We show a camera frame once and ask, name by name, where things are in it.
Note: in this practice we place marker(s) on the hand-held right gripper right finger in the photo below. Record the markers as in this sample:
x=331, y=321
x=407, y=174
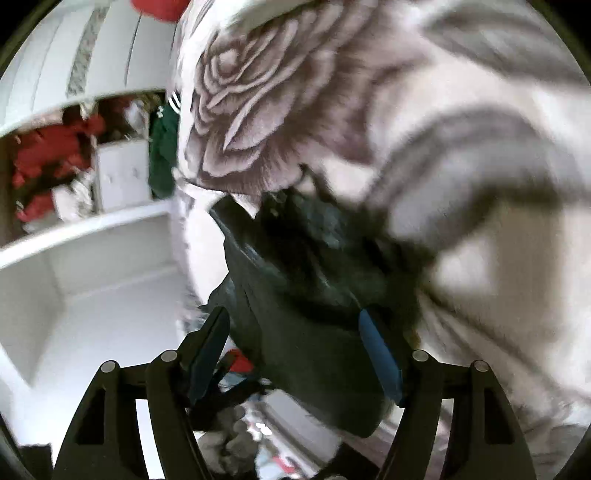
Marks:
x=378, y=355

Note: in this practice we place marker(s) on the green garment with white stripes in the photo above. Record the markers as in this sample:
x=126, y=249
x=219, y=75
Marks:
x=162, y=152

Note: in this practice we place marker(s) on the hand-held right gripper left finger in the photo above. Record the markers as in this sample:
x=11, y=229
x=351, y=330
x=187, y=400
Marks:
x=205, y=364

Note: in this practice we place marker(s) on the white drawer unit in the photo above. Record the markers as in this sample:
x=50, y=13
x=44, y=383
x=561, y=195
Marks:
x=122, y=175

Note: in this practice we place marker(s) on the black leather jacket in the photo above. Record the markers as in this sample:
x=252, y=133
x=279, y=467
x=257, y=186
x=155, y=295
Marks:
x=300, y=277

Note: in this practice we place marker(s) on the floral plush blanket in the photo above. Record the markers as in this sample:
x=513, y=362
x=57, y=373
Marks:
x=461, y=69

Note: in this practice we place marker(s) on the red hanging clothes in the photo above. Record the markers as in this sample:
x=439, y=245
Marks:
x=41, y=157

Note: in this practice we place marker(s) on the white sliding-door wardrobe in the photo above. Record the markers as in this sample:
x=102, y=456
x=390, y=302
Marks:
x=51, y=60

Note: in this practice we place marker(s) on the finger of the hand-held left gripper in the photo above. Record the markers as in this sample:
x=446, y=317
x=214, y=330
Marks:
x=240, y=391

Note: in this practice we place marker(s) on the red duvet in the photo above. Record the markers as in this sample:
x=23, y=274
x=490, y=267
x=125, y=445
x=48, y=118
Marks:
x=159, y=8

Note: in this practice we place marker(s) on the person's left hand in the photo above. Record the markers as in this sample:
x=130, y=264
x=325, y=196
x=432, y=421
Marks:
x=228, y=443

